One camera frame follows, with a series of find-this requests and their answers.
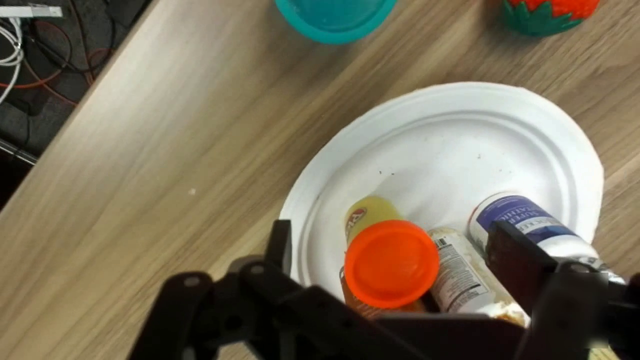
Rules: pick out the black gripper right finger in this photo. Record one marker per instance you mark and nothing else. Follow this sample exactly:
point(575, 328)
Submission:
point(573, 313)

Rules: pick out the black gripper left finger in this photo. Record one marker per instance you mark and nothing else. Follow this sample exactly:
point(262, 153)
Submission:
point(267, 306)

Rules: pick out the white pill bottle blue label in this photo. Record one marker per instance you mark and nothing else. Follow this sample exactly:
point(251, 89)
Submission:
point(523, 222)

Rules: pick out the orange lid dough tub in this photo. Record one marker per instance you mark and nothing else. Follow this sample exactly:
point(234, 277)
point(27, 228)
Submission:
point(391, 260)

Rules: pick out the red toy strawberry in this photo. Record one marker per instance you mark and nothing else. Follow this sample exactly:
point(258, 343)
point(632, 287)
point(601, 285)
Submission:
point(543, 12)

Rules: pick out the white paper plate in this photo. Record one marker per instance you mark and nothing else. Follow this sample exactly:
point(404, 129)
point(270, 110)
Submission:
point(432, 153)

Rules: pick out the teal lid dough tub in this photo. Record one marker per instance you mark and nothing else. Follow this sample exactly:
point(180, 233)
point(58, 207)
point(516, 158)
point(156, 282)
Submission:
point(333, 17)

